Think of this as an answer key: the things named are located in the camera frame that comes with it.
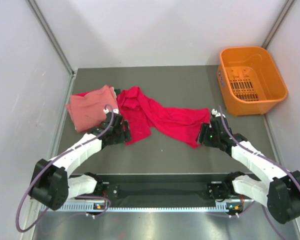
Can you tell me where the crimson red t shirt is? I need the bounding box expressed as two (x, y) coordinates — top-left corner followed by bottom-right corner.
(117, 86), (210, 149)

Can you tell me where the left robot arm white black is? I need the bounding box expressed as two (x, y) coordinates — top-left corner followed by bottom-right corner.
(28, 112), (132, 211)

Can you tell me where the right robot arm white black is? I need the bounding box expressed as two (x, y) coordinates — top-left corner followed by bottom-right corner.
(197, 110), (300, 224)

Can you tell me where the salmon pink folded t shirt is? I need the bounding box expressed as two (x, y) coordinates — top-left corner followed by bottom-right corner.
(65, 85), (119, 133)

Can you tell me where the dark green folded t shirt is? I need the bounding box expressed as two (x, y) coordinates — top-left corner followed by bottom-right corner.
(115, 88), (121, 95)

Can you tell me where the white striped folded t shirt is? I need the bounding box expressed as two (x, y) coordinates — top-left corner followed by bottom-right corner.
(111, 86), (118, 99)

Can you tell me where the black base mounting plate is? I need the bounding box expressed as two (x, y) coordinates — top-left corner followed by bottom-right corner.
(91, 173), (244, 208)

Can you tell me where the orange plastic basket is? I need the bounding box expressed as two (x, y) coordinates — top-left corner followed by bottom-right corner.
(216, 46), (288, 116)

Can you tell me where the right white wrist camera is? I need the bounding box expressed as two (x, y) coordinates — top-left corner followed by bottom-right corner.
(211, 108), (224, 118)

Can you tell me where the grey slotted cable duct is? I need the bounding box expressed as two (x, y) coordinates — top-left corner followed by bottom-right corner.
(56, 200), (244, 213)

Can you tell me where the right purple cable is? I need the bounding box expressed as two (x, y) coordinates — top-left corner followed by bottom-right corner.
(217, 105), (300, 240)

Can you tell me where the purple cable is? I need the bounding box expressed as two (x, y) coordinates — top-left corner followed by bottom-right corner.
(217, 105), (300, 240)
(16, 103), (116, 233)

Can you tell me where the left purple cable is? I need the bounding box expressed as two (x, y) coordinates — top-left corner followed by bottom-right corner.
(16, 103), (116, 233)

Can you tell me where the aluminium frame rail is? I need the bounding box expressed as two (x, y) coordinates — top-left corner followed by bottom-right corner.
(31, 181), (300, 201)

